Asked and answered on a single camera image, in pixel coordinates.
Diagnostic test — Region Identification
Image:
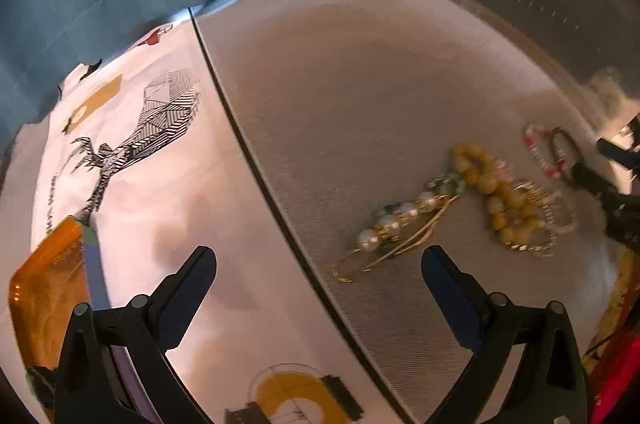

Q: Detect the dark bracelet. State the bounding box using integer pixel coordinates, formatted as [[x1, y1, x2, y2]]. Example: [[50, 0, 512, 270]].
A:
[[550, 129, 587, 185]]

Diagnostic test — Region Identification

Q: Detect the pearl and green bead bracelet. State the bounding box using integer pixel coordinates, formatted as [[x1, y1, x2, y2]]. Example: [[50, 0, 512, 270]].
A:
[[356, 171, 468, 255]]

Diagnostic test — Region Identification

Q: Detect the orange metal tray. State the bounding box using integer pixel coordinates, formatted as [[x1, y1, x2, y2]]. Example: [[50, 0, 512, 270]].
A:
[[9, 215, 113, 372]]

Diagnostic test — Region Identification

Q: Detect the clear crystal bracelet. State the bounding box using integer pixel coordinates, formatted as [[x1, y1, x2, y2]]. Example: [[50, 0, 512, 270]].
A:
[[510, 181, 577, 258]]

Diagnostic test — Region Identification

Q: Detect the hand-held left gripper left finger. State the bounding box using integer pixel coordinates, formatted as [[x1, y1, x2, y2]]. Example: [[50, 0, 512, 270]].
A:
[[52, 245, 217, 424]]

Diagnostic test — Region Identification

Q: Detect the yellow bead bracelet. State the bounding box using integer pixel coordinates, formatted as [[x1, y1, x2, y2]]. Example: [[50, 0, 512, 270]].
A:
[[452, 143, 543, 250]]

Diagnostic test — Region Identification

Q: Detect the red white bead bracelet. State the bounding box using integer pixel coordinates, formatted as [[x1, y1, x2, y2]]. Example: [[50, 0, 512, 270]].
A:
[[524, 124, 563, 180]]

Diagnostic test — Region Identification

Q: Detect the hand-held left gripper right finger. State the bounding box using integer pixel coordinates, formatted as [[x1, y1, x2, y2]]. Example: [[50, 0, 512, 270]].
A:
[[421, 245, 590, 424]]

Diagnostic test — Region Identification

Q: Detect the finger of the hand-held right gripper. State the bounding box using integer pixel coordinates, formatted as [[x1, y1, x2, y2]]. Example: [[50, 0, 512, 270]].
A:
[[570, 161, 640, 250], [596, 138, 640, 170]]

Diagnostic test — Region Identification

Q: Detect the red yellow printed clothing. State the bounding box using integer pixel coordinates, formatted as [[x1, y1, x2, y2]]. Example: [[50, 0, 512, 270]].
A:
[[582, 249, 640, 424]]

